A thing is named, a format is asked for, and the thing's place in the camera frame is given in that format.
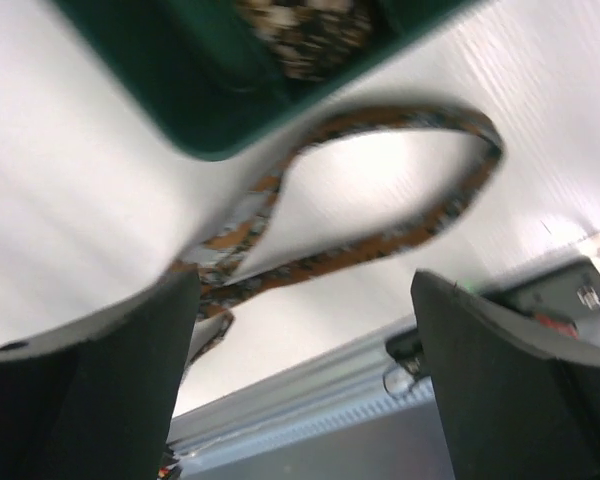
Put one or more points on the rolled leopard pattern tie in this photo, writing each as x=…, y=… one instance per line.
x=311, y=39

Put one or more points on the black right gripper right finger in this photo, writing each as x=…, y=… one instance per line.
x=517, y=400

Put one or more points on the green compartment organizer tray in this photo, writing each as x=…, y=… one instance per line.
x=208, y=83

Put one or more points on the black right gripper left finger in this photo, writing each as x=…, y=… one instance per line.
x=93, y=399

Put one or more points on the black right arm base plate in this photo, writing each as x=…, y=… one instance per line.
x=541, y=323

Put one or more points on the orange grey floral tie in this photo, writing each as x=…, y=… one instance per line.
x=217, y=258

